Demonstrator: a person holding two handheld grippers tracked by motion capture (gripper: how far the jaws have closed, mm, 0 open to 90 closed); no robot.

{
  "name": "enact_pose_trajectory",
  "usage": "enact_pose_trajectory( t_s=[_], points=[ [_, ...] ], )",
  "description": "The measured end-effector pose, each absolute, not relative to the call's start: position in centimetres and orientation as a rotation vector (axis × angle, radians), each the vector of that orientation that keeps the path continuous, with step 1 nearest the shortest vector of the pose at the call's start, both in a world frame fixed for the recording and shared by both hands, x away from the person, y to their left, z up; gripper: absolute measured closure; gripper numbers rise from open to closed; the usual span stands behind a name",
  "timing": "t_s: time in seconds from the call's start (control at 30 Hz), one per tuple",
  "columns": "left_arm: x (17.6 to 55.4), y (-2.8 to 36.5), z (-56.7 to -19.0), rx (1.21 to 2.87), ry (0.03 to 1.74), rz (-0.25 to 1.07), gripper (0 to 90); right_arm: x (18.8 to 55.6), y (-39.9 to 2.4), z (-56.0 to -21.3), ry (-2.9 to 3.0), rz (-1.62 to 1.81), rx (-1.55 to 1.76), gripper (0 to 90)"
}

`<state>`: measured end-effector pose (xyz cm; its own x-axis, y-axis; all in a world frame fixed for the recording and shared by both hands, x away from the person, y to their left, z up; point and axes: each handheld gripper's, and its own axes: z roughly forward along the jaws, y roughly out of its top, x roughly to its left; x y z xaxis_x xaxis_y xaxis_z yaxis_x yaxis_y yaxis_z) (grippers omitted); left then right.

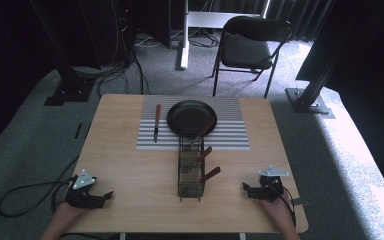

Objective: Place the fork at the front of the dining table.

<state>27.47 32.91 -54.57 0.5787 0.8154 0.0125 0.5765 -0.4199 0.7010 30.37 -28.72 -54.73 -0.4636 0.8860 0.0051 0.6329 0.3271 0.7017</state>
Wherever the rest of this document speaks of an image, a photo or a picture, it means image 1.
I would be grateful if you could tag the black folding chair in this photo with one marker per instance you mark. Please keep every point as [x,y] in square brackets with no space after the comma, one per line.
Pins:
[246,50]

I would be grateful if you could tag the person's right hand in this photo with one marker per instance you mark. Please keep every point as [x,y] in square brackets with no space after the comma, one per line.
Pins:
[278,211]

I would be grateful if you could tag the black frying pan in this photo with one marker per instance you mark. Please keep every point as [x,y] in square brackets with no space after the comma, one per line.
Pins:
[186,116]

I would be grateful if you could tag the grey striped placemat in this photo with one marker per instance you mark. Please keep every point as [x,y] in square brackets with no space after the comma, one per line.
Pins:
[233,133]

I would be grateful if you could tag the person's left hand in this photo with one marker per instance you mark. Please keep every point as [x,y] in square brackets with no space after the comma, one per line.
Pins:
[65,210]

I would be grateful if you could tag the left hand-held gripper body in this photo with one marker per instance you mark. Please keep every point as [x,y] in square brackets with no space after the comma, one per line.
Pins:
[80,196]

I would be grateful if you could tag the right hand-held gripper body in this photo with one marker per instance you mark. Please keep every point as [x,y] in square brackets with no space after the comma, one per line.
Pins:
[270,186]

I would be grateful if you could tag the white desk frame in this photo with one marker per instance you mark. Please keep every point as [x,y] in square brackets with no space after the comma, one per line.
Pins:
[185,36]

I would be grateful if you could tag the dark equipment cabinet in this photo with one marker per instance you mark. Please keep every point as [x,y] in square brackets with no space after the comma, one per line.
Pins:
[125,30]

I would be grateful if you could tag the black metal stand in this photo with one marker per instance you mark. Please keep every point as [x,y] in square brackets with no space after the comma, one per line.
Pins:
[313,90]
[68,76]

